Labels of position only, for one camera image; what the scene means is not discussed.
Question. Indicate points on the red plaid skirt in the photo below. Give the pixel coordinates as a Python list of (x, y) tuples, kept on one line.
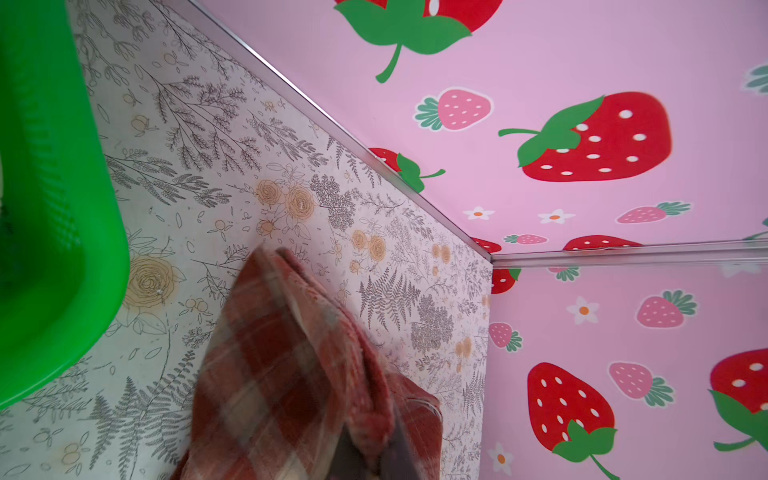
[(291, 387)]

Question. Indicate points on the green plastic basket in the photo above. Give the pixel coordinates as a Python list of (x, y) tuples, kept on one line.
[(64, 253)]

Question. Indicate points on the right aluminium corner post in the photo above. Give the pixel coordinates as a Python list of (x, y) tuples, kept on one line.
[(740, 251)]

